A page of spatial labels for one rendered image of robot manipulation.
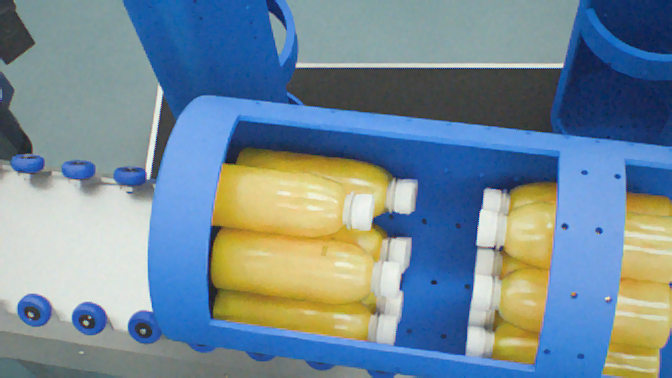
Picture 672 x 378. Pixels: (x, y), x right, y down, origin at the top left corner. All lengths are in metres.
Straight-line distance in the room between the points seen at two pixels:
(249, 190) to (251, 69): 0.71
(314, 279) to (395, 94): 1.30
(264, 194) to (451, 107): 1.29
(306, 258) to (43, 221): 0.47
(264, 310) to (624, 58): 0.99
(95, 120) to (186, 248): 1.59
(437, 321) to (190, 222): 0.36
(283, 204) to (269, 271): 0.07
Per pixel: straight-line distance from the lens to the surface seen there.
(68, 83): 2.63
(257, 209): 1.00
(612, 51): 1.82
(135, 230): 1.31
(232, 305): 1.06
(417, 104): 2.25
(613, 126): 2.25
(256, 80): 1.73
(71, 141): 2.53
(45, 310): 1.26
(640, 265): 1.00
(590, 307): 0.94
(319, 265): 1.01
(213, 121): 1.01
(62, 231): 1.34
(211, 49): 1.62
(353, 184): 1.05
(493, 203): 1.06
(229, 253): 1.02
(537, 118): 2.25
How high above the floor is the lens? 2.08
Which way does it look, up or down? 64 degrees down
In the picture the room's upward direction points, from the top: 9 degrees counter-clockwise
